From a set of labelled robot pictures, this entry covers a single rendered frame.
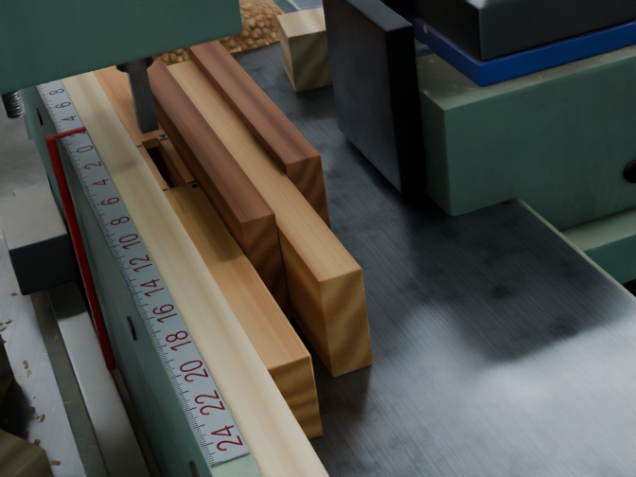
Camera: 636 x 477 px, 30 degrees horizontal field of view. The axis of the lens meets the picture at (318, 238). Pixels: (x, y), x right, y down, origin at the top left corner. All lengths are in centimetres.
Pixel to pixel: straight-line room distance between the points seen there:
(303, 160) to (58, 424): 22
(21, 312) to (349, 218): 26
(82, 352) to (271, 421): 31
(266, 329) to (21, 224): 33
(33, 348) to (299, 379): 31
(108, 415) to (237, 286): 18
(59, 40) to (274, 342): 18
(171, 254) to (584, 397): 18
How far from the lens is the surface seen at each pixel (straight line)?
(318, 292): 47
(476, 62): 58
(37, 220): 77
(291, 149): 56
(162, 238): 51
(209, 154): 56
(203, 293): 47
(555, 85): 59
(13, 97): 65
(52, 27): 55
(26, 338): 75
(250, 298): 48
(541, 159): 61
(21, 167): 284
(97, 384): 67
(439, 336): 51
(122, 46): 56
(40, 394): 70
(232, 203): 52
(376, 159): 63
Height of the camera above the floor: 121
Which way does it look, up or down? 31 degrees down
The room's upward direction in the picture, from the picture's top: 8 degrees counter-clockwise
